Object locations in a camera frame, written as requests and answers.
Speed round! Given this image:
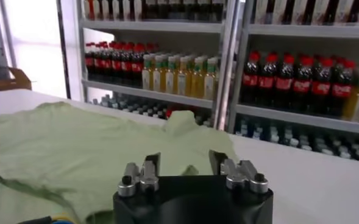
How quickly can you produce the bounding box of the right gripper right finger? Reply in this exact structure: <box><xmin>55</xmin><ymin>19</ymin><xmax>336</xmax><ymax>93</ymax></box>
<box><xmin>208</xmin><ymin>149</ymin><xmax>269</xmax><ymax>195</ymax></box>

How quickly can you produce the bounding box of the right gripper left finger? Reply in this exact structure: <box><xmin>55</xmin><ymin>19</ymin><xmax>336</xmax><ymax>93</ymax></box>
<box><xmin>117</xmin><ymin>152</ymin><xmax>162</xmax><ymax>198</ymax></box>

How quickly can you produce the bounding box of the green short sleeve shirt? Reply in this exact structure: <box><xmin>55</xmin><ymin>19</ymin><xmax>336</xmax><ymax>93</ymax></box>
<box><xmin>0</xmin><ymin>101</ymin><xmax>238</xmax><ymax>224</ymax></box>

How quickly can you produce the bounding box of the cola bottle red cap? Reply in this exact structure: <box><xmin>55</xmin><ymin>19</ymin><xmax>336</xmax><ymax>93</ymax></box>
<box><xmin>241</xmin><ymin>51</ymin><xmax>261</xmax><ymax>106</ymax></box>
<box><xmin>102</xmin><ymin>43</ymin><xmax>113</xmax><ymax>83</ymax></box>
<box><xmin>131</xmin><ymin>43</ymin><xmax>145</xmax><ymax>88</ymax></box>
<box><xmin>310</xmin><ymin>57</ymin><xmax>334</xmax><ymax>114</ymax></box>
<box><xmin>330</xmin><ymin>60</ymin><xmax>355</xmax><ymax>117</ymax></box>
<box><xmin>258</xmin><ymin>52</ymin><xmax>278</xmax><ymax>107</ymax></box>
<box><xmin>84</xmin><ymin>44</ymin><xmax>94</xmax><ymax>82</ymax></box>
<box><xmin>111</xmin><ymin>42</ymin><xmax>123</xmax><ymax>85</ymax></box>
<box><xmin>93</xmin><ymin>44</ymin><xmax>104</xmax><ymax>82</ymax></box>
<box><xmin>121</xmin><ymin>42</ymin><xmax>133</xmax><ymax>86</ymax></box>
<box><xmin>291</xmin><ymin>55</ymin><xmax>314</xmax><ymax>112</ymax></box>
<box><xmin>275</xmin><ymin>53</ymin><xmax>296</xmax><ymax>110</ymax></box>

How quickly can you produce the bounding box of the white metal shelf unit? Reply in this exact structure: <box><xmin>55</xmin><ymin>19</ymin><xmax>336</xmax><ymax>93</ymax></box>
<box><xmin>226</xmin><ymin>0</ymin><xmax>359</xmax><ymax>136</ymax></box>
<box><xmin>75</xmin><ymin>0</ymin><xmax>238</xmax><ymax>131</ymax></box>

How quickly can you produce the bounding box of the brown cardboard box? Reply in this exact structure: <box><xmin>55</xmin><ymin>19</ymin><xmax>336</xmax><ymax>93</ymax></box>
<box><xmin>0</xmin><ymin>66</ymin><xmax>33</xmax><ymax>94</ymax></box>

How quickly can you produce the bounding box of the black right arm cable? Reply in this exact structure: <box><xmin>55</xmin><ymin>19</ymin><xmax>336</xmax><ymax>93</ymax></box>
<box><xmin>16</xmin><ymin>214</ymin><xmax>76</xmax><ymax>224</ymax></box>

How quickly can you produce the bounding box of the black window frame bar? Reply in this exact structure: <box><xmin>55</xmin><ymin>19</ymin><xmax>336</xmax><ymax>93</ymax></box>
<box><xmin>56</xmin><ymin>0</ymin><xmax>72</xmax><ymax>100</ymax></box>

